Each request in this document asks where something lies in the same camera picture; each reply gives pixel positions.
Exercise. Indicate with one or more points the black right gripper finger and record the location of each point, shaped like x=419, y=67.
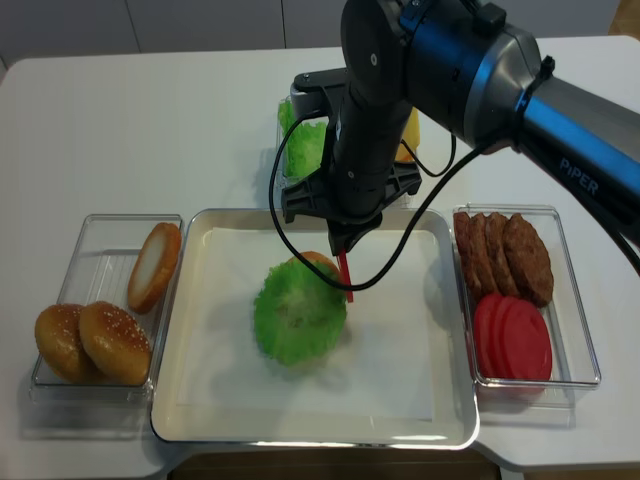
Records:
x=338, y=235

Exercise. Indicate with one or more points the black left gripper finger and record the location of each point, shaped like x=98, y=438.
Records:
x=353, y=233

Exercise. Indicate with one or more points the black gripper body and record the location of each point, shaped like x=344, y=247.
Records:
x=348, y=196

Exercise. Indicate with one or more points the red tomato slice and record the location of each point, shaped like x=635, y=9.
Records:
x=502, y=370
x=483, y=324
x=528, y=346
x=345, y=274

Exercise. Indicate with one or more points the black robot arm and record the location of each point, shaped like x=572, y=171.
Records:
x=465, y=67

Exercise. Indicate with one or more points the lettuce leaves in container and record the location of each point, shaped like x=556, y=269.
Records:
x=304, y=149

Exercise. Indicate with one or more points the clear lettuce cheese container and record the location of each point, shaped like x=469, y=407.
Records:
x=285, y=118

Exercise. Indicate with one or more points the stacked yellow cheese slices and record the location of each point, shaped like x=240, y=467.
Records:
x=404, y=153

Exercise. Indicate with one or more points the upright yellow cheese slice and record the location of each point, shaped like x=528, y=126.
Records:
x=411, y=133

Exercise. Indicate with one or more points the green lettuce leaf on bun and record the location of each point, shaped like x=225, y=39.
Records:
x=298, y=318

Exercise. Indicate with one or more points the bottom bun on tray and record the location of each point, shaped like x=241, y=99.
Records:
x=323, y=264

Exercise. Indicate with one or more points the brown meat patty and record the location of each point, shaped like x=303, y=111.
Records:
x=480, y=259
x=529, y=261
x=495, y=224
x=461, y=224

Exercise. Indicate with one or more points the white metal serving tray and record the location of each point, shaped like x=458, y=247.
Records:
x=398, y=377

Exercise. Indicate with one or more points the front brown meat patty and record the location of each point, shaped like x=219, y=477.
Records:
x=529, y=261

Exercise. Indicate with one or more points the upright bottom bun slice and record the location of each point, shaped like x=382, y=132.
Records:
x=154, y=267

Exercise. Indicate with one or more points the clear patty tomato container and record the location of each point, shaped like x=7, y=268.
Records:
x=574, y=368

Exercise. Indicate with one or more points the right sesame top bun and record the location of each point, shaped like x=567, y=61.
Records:
x=115, y=342

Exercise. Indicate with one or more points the sesame bun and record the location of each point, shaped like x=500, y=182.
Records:
x=115, y=342
x=58, y=340

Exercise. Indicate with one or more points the clear bun container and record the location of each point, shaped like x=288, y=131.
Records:
x=99, y=270

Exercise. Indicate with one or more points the left sesame top bun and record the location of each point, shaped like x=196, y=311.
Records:
x=58, y=340

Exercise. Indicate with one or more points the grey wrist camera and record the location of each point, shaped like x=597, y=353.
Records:
x=319, y=91

